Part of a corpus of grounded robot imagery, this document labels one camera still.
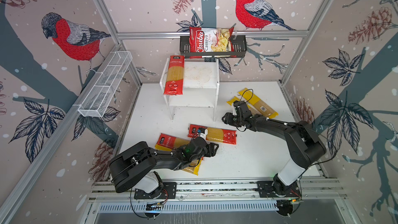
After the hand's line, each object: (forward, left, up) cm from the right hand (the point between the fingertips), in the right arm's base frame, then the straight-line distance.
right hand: (222, 122), depth 94 cm
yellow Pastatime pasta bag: (-27, +16, -3) cm, 31 cm away
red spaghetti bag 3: (-13, +31, -1) cm, 34 cm away
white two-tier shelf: (+6, +12, +29) cm, 32 cm away
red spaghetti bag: (+2, +25, +32) cm, 40 cm away
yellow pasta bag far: (+17, -25, -4) cm, 30 cm away
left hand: (-17, +4, +1) cm, 17 cm away
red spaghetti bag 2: (-8, +3, -2) cm, 8 cm away
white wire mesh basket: (-9, +61, +29) cm, 68 cm away
